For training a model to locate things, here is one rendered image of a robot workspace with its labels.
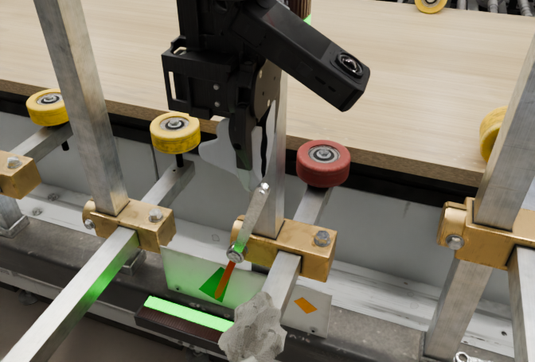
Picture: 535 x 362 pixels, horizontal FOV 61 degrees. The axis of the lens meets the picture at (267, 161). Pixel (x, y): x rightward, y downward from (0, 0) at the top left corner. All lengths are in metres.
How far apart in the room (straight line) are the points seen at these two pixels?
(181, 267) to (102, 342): 0.93
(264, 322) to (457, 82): 0.63
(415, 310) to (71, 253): 0.61
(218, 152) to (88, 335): 1.27
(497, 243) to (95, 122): 0.49
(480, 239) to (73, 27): 0.50
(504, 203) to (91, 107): 0.48
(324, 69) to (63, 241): 0.66
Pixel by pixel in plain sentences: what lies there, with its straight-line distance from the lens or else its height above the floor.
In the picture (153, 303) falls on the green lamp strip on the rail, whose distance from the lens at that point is 0.76.
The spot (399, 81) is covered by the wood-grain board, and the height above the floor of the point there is 0.90.
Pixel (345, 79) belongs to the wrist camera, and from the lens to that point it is 0.35.
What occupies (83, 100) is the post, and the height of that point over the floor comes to 1.03.
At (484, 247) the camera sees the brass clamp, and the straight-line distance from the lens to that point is 0.53.
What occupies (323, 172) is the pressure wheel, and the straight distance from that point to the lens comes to 0.65.
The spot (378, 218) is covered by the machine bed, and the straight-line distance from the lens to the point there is 0.82.
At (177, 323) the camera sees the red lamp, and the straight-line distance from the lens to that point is 0.74.
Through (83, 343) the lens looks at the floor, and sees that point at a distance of 1.63.
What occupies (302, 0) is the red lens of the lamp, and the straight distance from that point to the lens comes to 0.48.
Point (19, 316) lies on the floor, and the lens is 1.78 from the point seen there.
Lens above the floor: 1.30
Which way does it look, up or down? 37 degrees down
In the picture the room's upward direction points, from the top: straight up
